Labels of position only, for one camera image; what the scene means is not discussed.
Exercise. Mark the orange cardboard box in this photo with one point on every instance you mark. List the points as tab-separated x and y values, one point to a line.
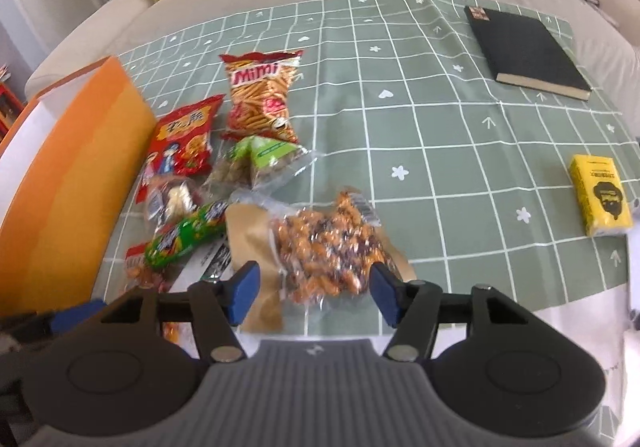
75	167

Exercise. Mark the red shelf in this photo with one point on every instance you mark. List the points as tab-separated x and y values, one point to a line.
7	107

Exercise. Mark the red cartoon snack packet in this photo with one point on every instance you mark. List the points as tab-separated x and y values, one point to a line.
182	142

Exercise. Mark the yellow tissue pack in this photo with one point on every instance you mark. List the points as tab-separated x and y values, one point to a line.
600	192

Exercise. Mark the brown mixed nut packet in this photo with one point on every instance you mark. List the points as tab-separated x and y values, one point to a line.
320	247

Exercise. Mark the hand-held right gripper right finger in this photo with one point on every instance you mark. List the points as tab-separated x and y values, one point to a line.
382	294

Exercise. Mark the clear candy packet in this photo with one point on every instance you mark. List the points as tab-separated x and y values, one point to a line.
172	199

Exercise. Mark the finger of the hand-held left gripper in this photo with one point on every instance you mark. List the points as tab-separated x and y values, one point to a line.
75	317

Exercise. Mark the green checked tablecloth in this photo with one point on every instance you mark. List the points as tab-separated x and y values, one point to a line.
425	152

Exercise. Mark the green sausage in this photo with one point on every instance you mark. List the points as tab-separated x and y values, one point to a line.
185	234

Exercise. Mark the white snack packet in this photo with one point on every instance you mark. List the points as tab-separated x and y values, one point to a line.
210	259

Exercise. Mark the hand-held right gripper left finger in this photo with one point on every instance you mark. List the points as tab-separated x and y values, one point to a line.
245	294

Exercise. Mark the black notebook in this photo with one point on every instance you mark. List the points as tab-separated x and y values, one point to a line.
525	47

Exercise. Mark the small red snack packet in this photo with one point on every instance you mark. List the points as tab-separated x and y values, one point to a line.
137	267

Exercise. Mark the white cloth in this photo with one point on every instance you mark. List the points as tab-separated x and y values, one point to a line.
600	352

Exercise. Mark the orange stick snack bag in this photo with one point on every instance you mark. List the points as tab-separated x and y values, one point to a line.
260	97

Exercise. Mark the green label nut packet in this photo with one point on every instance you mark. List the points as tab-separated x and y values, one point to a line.
265	154

